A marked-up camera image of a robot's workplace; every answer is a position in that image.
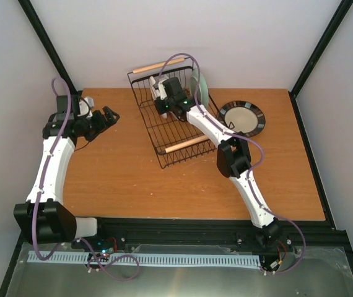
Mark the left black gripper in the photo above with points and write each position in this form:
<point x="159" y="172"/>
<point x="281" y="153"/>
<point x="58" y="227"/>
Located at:
<point x="102" y="124"/>

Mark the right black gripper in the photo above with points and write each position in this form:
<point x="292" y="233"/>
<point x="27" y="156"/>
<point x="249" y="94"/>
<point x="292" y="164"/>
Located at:
<point x="160" y="110"/>

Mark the mint green flower plate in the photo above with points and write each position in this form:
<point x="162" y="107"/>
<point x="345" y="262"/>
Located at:
<point x="197" y="79"/>

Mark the black wire dish rack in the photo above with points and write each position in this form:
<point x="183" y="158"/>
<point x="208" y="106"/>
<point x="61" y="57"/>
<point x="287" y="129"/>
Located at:
<point x="165" y="132"/>

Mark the black rimmed beige plate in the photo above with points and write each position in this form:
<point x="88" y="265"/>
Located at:
<point x="242" y="116"/>

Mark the green striped rim plate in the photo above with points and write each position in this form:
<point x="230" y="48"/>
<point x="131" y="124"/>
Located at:
<point x="160" y="105"/>

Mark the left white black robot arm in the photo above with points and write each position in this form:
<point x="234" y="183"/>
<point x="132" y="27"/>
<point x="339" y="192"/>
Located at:
<point x="43" y="218"/>

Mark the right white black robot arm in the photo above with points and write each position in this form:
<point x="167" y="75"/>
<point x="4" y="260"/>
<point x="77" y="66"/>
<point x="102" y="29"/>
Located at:
<point x="233" y="155"/>

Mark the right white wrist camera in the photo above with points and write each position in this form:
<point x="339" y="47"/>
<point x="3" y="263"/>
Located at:
<point x="158" y="91"/>

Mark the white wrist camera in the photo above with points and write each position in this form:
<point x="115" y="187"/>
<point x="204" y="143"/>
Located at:
<point x="85" y="106"/>
<point x="158" y="91"/>

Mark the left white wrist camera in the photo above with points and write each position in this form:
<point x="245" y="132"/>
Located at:
<point x="85" y="106"/>

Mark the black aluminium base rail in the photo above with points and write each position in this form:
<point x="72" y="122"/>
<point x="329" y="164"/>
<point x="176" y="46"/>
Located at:
<point x="238" y="235"/>

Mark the light blue slotted cable duct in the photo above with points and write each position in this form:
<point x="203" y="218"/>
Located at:
<point x="159" y="260"/>

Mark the left black frame post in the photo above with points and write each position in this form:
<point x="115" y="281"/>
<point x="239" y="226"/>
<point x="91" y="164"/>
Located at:
<point x="42" y="35"/>

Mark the black frame post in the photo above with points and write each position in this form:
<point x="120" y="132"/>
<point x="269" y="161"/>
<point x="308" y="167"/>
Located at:
<point x="42" y="35"/>
<point x="331" y="28"/>

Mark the right black frame post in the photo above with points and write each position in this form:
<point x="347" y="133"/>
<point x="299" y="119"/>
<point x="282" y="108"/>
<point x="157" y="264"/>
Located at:
<point x="331" y="28"/>

